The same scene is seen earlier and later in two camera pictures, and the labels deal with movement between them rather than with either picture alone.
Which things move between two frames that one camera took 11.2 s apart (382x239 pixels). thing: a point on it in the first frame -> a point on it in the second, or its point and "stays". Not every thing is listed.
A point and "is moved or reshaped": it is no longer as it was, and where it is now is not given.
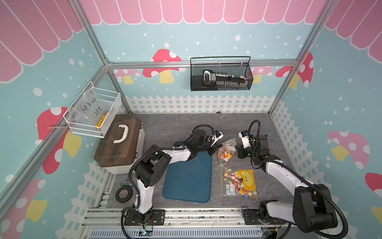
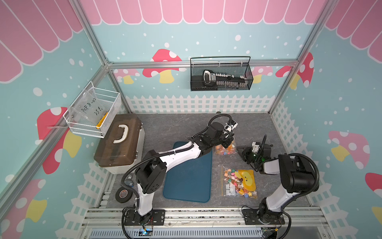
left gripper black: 213,148 -> 228,140
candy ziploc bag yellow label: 238,183 stays
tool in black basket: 211,78 stays
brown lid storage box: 123,144 stays
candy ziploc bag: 227,151 is moved or reshaped
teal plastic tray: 189,180 stays
